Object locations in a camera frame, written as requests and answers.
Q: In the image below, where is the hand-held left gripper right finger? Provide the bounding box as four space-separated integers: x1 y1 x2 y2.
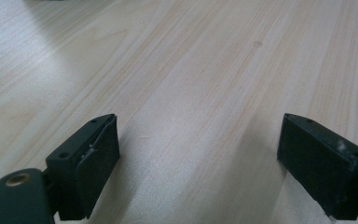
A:
276 113 358 221

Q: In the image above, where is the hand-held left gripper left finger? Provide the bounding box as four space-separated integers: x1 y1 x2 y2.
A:
45 113 121 221

